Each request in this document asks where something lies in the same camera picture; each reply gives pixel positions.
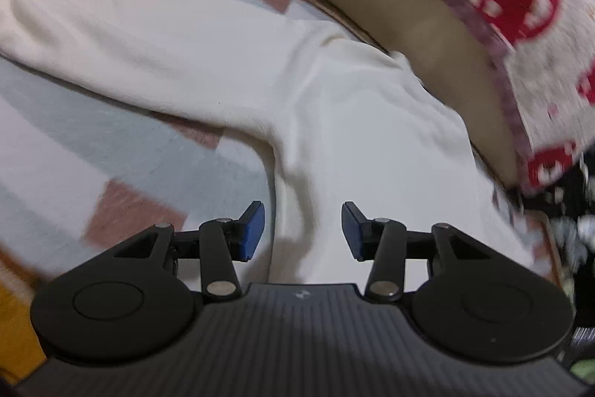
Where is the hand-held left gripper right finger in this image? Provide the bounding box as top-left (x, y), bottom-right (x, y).
top-left (341, 201), bottom-right (493, 304)

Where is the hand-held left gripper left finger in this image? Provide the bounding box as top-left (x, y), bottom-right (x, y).
top-left (114, 201), bottom-right (267, 302)

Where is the white fleece garment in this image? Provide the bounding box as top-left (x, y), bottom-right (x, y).
top-left (0, 0), bottom-right (535, 286)

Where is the checked pink grey mat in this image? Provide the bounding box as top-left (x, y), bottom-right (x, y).
top-left (0, 0), bottom-right (563, 281)

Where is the beige bed base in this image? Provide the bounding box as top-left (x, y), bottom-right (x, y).
top-left (205, 0), bottom-right (521, 188)

